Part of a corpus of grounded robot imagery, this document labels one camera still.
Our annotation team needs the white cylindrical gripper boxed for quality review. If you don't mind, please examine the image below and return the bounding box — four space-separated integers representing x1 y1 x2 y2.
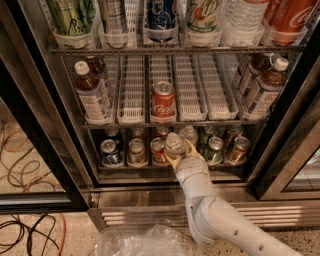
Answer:
165 139 216 200

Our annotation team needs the clear water bottle front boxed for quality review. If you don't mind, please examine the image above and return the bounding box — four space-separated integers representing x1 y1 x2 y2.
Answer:
165 132 186 160

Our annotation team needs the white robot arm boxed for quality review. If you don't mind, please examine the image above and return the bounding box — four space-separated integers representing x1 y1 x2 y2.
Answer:
165 133 302 256

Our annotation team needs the clear water bottle rear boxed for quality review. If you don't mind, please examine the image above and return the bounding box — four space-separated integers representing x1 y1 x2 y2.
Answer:
179 125 198 146

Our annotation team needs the white empty shelf tray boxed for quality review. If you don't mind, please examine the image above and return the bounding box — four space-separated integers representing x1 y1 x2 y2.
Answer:
173 55 207 121
117 56 145 125
197 55 238 121

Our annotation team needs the red Coca-Cola can middle shelf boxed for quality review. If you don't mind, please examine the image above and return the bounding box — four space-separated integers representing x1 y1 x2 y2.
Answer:
151 81 175 118

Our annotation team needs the right glass fridge door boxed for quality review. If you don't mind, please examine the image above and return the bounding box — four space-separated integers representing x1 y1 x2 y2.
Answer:
245 23 320 201

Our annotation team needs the glass fridge door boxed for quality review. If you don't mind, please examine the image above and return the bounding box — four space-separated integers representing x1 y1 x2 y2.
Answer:
245 23 320 201
0 0 91 214

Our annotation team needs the brown tea bottle right front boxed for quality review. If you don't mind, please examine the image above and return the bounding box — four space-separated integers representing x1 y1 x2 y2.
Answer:
245 57 289 115

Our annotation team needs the brown tea bottle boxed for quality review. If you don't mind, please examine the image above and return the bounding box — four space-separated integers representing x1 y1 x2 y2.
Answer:
86 56 112 94
245 57 289 115
74 61 111 124
233 53 273 96

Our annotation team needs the brown tea bottle left front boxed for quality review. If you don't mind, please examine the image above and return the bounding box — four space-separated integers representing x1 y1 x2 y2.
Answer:
74 61 111 124

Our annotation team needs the brown tea bottle right rear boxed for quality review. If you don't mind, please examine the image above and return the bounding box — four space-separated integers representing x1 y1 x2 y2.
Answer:
233 53 273 96

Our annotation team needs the brown tea bottle left rear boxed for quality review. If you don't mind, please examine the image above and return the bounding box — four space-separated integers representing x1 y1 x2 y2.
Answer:
86 56 112 94

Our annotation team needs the left glass fridge door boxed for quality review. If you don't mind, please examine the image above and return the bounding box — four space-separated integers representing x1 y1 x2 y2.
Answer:
0 0 91 214

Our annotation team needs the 7up bottle top shelf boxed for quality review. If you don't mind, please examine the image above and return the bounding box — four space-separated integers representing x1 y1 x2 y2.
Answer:
186 0 222 33

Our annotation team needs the dark blue bottle top shelf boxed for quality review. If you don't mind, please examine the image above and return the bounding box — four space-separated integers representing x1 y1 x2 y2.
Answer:
144 0 176 42

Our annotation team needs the clear water bottle top shelf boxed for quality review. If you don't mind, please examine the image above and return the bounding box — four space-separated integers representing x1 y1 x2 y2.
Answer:
222 0 269 32

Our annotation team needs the silver tall can top shelf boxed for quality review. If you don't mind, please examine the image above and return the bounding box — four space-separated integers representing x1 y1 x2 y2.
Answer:
98 0 128 49

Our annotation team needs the red Coca-Cola bottle top shelf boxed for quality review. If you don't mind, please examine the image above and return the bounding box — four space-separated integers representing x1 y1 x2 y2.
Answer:
263 0 318 46

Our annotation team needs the red Coca-Cola can bottom front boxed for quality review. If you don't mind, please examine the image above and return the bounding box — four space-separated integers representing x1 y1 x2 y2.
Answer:
150 137 168 166

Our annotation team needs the red coca-cola can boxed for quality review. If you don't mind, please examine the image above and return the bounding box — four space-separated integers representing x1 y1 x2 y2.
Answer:
150 137 168 166
153 126 171 138

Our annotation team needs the green soda can front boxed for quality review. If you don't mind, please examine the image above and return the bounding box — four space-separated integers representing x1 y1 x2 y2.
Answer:
204 136 224 165

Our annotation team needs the green soda can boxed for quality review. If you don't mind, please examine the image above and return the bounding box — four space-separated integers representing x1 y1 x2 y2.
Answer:
204 136 224 165
199 126 218 144

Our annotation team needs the green soda can rear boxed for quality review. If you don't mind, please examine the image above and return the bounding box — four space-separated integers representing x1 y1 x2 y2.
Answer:
199 126 218 144

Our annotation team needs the red Coca-Cola can bottom rear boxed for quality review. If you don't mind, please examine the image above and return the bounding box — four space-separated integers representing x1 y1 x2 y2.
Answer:
153 126 171 138

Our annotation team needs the brown soda can front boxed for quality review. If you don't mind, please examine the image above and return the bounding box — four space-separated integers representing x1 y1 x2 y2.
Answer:
129 139 146 164

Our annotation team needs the brown soda can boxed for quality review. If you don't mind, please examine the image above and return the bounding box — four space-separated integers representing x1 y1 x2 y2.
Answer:
131 127 146 140
129 139 146 164

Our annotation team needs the brown soda can rear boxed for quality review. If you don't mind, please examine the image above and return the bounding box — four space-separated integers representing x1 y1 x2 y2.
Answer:
131 127 146 140

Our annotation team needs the gold soda can front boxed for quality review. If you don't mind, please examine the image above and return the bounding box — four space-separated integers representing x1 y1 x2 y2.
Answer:
226 136 250 163

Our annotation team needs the gold soda can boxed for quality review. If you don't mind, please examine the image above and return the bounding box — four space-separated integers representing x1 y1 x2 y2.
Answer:
223 125 243 144
226 136 250 163

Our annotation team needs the gold soda can rear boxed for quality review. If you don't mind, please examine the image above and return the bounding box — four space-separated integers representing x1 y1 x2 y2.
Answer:
223 125 243 144

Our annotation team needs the blue Pepsi can front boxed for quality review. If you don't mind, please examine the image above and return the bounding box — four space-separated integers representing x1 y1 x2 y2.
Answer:
100 139 122 165

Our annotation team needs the blue pepsi can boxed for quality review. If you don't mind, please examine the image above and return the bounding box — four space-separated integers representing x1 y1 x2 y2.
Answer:
105 128 123 144
100 139 122 165

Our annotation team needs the blue Pepsi can rear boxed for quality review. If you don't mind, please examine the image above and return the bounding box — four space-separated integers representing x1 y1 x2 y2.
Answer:
105 128 123 144

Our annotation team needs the clear plastic bin with bag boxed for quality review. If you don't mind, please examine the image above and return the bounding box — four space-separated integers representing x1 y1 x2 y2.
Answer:
95 224 202 256

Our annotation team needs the middle wire shelf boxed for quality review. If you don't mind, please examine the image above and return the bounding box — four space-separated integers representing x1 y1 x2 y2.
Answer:
81 120 262 130

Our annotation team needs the wire shelf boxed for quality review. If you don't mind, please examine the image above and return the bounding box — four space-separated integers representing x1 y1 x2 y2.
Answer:
81 120 262 130
49 45 306 56

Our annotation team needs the orange cable on floor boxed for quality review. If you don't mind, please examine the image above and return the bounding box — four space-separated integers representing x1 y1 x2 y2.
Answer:
55 213 67 256

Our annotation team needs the top wire shelf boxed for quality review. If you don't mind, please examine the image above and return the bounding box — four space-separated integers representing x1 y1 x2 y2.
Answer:
49 45 306 56

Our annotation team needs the black cable on floor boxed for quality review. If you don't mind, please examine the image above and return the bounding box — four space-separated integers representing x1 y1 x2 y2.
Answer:
0 213 60 256

